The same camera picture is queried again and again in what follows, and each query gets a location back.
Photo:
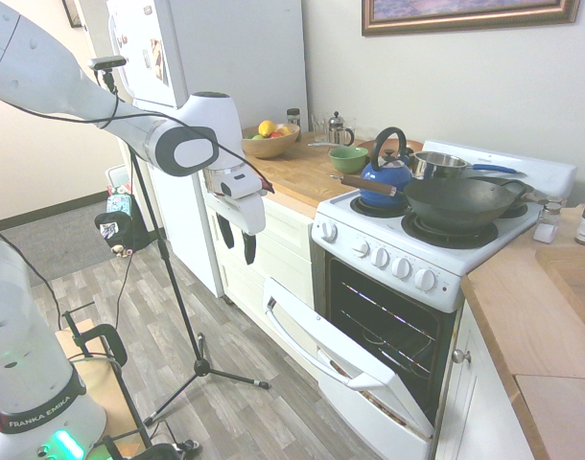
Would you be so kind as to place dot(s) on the wooden fruit bowl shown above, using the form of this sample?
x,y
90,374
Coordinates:
x,y
268,141

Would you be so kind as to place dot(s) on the yellow lemon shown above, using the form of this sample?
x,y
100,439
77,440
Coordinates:
x,y
266,128

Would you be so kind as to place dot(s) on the white cabinet with knob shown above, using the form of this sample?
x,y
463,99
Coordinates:
x,y
475,397

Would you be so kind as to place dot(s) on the white trash bin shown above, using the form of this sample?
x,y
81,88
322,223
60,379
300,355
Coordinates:
x,y
117,179

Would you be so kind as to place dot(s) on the white Franka Panda arm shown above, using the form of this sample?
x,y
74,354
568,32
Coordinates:
x,y
43,91

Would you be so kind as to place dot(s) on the black patterned bag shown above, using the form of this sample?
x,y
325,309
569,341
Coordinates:
x,y
116,232

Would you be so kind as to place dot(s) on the salt shaker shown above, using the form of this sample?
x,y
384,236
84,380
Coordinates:
x,y
546,223

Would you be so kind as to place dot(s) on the clear drinking glass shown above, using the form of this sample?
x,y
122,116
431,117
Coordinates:
x,y
320,127

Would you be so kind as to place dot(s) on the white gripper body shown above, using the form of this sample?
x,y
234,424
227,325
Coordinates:
x,y
240,199

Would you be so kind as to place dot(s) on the white refrigerator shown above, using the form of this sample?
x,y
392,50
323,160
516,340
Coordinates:
x,y
201,72

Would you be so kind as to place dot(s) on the green ceramic bowl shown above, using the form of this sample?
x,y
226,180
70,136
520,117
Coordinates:
x,y
348,158

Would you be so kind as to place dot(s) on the glass french press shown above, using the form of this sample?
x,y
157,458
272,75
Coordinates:
x,y
339,131

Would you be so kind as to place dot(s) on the white oven door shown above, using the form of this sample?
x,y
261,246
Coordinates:
x,y
350,369

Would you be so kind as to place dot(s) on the black wok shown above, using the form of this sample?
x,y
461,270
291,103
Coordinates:
x,y
455,203

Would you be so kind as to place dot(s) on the dark framed wall picture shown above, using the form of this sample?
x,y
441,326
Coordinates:
x,y
73,12

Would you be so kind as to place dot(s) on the wooden cutting board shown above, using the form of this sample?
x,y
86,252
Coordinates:
x,y
573,278

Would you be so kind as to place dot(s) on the white cabinet drawers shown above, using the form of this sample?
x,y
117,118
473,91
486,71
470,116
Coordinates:
x,y
268,254

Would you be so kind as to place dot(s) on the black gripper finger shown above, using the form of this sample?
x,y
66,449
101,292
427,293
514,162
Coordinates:
x,y
249,249
225,235

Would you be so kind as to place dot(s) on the white electric stove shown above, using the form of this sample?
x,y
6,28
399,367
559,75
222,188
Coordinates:
x,y
417,268

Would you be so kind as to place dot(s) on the grey exterior camera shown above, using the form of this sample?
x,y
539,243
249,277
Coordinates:
x,y
108,62

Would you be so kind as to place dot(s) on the blue kettle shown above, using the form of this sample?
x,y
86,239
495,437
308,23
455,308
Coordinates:
x,y
387,179

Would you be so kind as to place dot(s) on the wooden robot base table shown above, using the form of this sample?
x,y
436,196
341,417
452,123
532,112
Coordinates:
x,y
100,383

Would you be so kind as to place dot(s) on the dark-lidded glass jar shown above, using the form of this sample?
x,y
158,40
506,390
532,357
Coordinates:
x,y
293,117

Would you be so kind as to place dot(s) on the red apple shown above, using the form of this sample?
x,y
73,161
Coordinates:
x,y
276,135

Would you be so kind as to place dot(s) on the black camera tripod stand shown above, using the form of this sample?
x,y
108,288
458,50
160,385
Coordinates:
x,y
177,287

